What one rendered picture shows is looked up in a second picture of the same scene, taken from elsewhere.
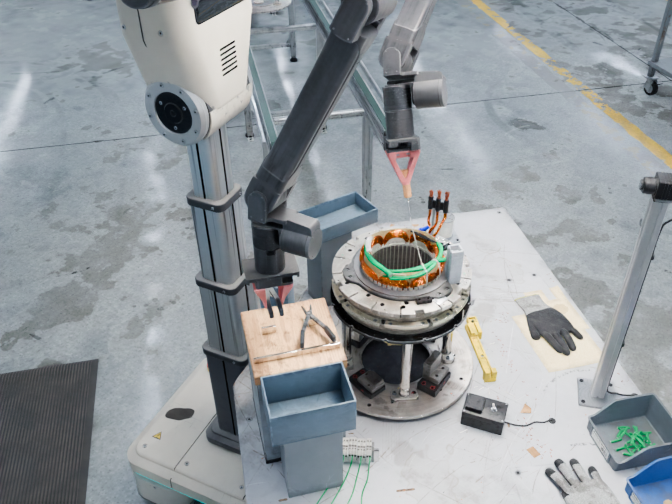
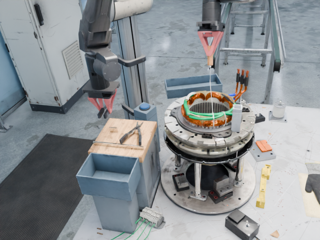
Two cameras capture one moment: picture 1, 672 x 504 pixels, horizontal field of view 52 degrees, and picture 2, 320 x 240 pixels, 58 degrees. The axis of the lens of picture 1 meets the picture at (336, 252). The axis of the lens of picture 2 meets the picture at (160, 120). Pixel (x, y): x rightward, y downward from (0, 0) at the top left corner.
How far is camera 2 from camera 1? 70 cm
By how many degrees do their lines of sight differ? 24
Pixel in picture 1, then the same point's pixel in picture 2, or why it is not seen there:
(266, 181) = (84, 23)
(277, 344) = (113, 138)
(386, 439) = (174, 218)
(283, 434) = (86, 188)
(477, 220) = (305, 112)
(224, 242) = (131, 85)
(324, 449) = (117, 207)
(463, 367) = (245, 192)
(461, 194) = not seen: outside the picture
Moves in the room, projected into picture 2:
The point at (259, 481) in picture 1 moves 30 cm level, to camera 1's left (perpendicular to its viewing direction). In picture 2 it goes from (95, 214) to (38, 190)
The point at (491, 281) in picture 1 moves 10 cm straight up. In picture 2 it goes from (295, 148) to (299, 131)
